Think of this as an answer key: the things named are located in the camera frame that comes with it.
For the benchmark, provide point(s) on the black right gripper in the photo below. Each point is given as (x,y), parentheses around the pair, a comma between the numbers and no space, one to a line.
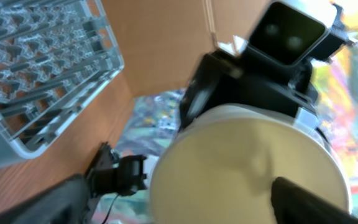
(249,80)

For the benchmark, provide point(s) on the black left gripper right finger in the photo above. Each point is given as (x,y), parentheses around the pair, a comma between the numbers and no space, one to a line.
(293,204)

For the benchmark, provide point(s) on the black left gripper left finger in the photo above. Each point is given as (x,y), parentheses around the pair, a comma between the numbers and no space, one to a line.
(63,203)

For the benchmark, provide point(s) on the white cup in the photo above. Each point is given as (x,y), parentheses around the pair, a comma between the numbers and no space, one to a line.
(220,169)

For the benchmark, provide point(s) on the grey dish rack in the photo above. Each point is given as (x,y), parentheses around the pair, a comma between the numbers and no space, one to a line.
(56,56)

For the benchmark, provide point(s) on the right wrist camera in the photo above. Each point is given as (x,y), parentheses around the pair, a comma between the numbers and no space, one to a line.
(291,30)

